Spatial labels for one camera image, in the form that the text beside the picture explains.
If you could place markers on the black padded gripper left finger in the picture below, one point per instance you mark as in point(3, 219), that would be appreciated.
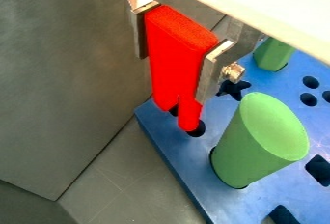
point(141, 7)

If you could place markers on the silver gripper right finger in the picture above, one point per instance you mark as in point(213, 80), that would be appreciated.
point(238, 39)

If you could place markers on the red square-circle block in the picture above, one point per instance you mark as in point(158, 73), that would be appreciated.
point(178, 43)

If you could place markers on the blue foam peg board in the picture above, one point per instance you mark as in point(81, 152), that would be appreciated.
point(293, 195)

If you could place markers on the green hexagonal peg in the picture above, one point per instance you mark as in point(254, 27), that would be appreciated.
point(273, 54)

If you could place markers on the green round peg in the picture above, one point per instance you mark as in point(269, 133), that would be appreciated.
point(264, 140)

